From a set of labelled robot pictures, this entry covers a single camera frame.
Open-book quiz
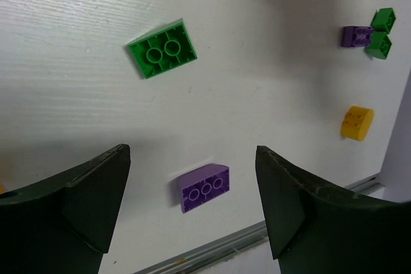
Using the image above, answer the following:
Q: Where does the yellow rounded lego brick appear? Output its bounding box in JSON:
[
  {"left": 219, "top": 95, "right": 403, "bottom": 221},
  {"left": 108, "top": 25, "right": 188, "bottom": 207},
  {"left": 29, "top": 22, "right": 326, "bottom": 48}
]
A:
[{"left": 340, "top": 106, "right": 374, "bottom": 141}]

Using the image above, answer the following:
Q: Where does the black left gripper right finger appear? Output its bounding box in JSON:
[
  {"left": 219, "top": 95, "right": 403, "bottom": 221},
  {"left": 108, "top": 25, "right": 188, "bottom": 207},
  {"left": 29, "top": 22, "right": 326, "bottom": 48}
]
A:
[{"left": 255, "top": 146, "right": 410, "bottom": 273}]

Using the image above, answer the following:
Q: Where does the aluminium table edge rail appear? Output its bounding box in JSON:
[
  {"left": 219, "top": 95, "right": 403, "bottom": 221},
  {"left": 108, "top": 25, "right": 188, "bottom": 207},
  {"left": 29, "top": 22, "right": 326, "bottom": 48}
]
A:
[{"left": 131, "top": 174, "right": 386, "bottom": 274}]

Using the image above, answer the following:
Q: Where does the purple lego brick studs up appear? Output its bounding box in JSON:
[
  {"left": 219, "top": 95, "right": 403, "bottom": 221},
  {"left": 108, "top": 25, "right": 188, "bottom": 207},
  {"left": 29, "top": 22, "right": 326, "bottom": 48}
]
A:
[{"left": 341, "top": 26, "right": 374, "bottom": 48}]

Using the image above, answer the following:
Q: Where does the large green lego brick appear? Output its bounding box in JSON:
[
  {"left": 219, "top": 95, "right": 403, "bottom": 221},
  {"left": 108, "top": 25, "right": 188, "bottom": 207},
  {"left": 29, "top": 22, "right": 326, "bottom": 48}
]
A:
[{"left": 127, "top": 19, "right": 197, "bottom": 79}]

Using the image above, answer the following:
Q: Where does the purple lego brick underside up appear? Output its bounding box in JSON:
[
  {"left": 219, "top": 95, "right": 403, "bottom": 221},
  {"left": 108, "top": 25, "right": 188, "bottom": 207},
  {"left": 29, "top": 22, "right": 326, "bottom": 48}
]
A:
[{"left": 169, "top": 163, "right": 231, "bottom": 214}]

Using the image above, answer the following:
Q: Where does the small green lego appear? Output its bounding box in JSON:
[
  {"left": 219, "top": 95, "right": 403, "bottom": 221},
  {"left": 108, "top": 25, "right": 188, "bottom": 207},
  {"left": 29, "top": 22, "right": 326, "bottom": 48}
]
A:
[
  {"left": 365, "top": 31, "right": 392, "bottom": 60},
  {"left": 371, "top": 8, "right": 396, "bottom": 34}
]

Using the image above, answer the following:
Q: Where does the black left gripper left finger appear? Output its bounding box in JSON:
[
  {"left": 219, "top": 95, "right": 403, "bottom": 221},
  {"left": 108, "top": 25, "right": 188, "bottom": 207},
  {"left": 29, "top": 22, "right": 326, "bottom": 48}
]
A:
[{"left": 1, "top": 144, "right": 130, "bottom": 273}]

